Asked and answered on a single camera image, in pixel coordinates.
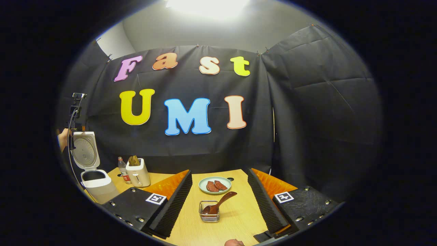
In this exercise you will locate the clear plastic water bottle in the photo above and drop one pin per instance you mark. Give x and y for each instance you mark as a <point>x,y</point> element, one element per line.
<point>123,172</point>

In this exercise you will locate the brown toast slice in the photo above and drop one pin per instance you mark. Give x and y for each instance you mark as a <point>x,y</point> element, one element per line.
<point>131,161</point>
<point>137,160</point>

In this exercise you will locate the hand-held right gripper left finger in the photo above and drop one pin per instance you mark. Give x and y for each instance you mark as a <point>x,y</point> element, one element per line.
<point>174,205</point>

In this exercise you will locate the red meat slice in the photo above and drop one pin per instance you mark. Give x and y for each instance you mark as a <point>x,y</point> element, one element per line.
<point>221,185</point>
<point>211,187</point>

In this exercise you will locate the pale green plate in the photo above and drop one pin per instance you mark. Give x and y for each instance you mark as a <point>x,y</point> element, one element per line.
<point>203,187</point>

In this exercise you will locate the white rice cooker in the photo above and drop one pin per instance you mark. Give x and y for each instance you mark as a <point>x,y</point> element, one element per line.
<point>99,189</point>

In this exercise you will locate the white toaster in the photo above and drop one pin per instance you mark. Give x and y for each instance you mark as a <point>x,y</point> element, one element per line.
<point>138,176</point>

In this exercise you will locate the brown wooden spoon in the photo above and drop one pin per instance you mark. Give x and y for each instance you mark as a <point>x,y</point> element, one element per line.
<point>223,200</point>

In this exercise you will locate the black backdrop cloth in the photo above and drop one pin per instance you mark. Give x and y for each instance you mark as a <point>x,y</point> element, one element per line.
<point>205,82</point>

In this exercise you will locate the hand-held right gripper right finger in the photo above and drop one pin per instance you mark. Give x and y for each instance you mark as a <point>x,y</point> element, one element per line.
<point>263,205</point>

